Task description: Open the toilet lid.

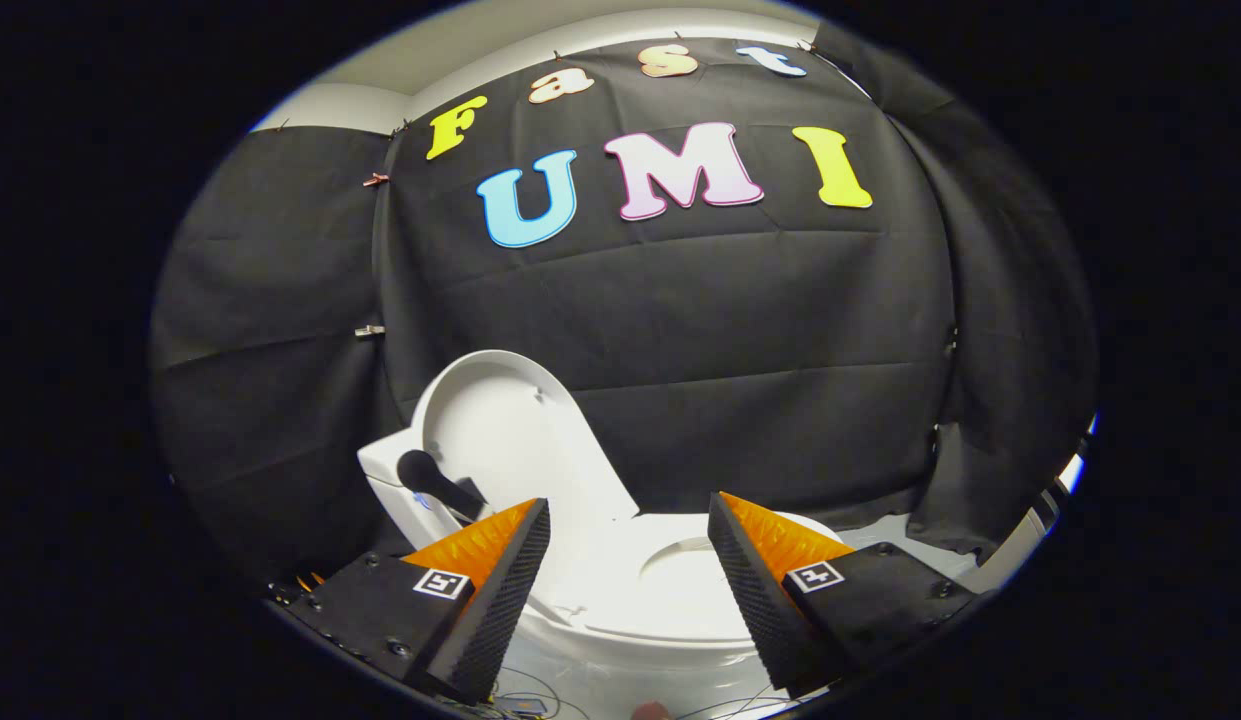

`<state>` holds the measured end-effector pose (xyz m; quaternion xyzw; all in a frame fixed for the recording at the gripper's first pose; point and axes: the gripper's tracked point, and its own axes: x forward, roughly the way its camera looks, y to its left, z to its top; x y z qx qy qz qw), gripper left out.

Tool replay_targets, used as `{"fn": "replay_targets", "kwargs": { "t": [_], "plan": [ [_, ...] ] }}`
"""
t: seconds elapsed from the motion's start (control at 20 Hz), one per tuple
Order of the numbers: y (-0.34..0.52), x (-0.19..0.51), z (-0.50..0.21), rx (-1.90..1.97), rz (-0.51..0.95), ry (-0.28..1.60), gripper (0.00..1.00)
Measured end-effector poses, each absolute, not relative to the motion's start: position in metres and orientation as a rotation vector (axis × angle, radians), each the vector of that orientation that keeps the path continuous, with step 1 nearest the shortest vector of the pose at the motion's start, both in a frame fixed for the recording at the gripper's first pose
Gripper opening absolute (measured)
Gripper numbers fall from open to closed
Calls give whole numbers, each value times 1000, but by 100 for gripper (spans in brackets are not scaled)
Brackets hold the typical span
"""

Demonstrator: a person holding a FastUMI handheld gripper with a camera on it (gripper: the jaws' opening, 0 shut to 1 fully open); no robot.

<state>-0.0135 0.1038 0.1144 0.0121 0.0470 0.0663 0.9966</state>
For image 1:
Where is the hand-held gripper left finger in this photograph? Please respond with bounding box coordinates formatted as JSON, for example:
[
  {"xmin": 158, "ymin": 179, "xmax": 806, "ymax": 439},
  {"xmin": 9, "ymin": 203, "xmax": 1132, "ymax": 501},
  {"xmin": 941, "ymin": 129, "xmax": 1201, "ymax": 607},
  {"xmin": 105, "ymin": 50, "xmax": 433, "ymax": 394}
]
[{"xmin": 280, "ymin": 498, "xmax": 551, "ymax": 704}]

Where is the black backdrop cloth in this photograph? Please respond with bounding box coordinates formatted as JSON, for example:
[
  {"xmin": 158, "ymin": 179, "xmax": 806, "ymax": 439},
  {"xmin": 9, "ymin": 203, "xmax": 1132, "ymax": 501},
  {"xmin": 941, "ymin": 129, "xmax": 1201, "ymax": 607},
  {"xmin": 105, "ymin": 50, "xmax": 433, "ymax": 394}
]
[{"xmin": 148, "ymin": 38, "xmax": 1099, "ymax": 581}]

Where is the black lid lifter tab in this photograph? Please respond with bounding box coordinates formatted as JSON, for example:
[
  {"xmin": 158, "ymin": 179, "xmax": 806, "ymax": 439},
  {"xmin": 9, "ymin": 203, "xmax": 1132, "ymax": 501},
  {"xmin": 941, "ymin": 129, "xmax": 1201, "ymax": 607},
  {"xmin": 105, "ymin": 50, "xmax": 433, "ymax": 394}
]
[{"xmin": 397, "ymin": 450, "xmax": 486, "ymax": 523}]

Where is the white ceramic toilet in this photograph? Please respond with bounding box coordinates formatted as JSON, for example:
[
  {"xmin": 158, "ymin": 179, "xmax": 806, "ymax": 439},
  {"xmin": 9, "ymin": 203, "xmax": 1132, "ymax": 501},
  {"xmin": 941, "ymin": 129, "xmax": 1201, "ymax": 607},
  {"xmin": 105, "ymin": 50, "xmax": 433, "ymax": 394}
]
[{"xmin": 357, "ymin": 425, "xmax": 841, "ymax": 720}]

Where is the white ceramic tank cover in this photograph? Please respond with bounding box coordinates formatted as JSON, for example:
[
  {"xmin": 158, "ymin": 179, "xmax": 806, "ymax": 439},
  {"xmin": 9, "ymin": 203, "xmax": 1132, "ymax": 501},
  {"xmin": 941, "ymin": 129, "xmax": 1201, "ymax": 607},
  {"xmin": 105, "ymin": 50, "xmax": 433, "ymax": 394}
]
[{"xmin": 357, "ymin": 430, "xmax": 421, "ymax": 491}]

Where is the white toilet seat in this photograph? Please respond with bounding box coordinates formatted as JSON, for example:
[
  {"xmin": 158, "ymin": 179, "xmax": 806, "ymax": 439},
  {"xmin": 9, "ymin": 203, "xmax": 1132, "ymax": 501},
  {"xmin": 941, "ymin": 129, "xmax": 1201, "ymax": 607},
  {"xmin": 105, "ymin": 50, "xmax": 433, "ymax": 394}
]
[{"xmin": 525, "ymin": 510, "xmax": 851, "ymax": 646}]

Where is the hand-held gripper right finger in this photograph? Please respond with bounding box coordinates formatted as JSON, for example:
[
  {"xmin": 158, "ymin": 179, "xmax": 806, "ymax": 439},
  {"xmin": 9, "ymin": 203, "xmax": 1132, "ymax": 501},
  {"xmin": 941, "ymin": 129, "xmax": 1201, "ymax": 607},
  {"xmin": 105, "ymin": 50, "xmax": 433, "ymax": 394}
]
[{"xmin": 707, "ymin": 491, "xmax": 981, "ymax": 699}]

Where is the grey cabinet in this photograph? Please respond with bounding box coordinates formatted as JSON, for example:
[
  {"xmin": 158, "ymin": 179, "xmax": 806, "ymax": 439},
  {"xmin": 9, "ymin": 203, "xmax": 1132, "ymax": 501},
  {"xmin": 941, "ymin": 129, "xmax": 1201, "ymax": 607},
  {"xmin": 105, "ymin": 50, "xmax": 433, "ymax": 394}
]
[{"xmin": 970, "ymin": 410, "xmax": 1099, "ymax": 591}]

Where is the white toilet lid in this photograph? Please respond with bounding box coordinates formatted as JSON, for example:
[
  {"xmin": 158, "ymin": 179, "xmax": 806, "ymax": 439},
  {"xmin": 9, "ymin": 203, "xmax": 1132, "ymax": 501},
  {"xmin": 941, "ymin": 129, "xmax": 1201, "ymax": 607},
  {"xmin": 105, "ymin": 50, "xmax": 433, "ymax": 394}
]
[{"xmin": 410, "ymin": 349, "xmax": 641, "ymax": 546}]

